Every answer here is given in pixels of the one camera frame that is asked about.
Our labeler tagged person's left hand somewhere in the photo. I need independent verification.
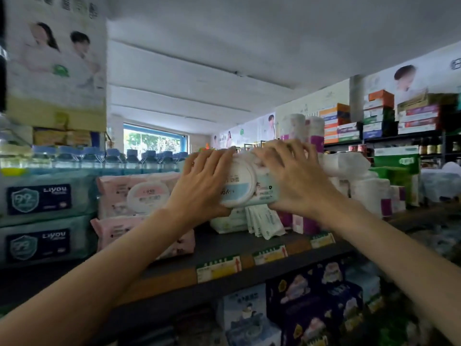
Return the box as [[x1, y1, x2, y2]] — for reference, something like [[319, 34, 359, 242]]
[[165, 147, 237, 228]]

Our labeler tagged person's right hand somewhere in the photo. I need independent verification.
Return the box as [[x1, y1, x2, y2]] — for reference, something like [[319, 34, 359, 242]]
[[252, 138, 347, 222]]

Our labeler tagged teal lidded wipes pack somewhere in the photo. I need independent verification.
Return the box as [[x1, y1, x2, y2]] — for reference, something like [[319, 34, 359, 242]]
[[218, 151, 283, 209]]

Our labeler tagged dark metal shelf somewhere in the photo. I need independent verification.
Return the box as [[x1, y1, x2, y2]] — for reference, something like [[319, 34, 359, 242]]
[[0, 203, 461, 346]]

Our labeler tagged pink wipes pack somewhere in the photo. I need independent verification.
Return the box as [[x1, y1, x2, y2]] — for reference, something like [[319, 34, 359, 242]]
[[90, 215, 196, 260], [96, 172, 181, 219]]

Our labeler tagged teal Liyou wipes pack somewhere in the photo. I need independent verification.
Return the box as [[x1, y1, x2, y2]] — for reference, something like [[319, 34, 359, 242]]
[[0, 172, 99, 228]]

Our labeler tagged person's right forearm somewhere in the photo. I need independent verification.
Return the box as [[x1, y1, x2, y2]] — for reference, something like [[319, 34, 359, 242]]
[[320, 198, 461, 344]]

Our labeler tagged person's left forearm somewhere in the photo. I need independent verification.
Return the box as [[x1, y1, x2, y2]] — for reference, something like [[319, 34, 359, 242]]
[[0, 209, 231, 346]]

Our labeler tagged stack of purple-label toilet rolls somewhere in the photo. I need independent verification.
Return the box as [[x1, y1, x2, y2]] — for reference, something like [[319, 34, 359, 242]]
[[280, 113, 408, 235]]

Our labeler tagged blue framed window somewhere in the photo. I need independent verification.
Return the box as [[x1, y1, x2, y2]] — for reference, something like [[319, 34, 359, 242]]
[[123, 123, 190, 160]]

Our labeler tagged green white carton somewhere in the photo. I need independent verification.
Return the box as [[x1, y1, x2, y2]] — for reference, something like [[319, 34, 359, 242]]
[[373, 145, 422, 175]]

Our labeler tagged row of blue-capped water bottles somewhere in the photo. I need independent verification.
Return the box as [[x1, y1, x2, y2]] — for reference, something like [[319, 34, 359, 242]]
[[0, 145, 190, 177]]

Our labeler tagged stack of orange white boxes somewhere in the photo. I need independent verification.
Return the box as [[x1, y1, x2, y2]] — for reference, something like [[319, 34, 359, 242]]
[[318, 89, 461, 145]]

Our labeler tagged row of pale tissue packs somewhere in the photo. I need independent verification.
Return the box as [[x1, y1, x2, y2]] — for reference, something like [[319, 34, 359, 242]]
[[215, 261, 387, 346]]

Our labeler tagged white plastic wrapped bundle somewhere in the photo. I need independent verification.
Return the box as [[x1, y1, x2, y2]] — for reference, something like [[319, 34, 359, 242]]
[[420, 168, 461, 205]]

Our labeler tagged pillar poster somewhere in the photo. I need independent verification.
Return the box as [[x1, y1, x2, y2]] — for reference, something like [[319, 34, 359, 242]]
[[5, 0, 108, 132]]

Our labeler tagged wall poster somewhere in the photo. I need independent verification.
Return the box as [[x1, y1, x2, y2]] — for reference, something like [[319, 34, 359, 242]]
[[363, 41, 461, 106], [210, 111, 279, 150]]

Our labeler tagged black wall monitor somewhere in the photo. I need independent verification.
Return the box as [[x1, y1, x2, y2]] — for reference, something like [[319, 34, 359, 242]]
[[0, 43, 7, 113]]

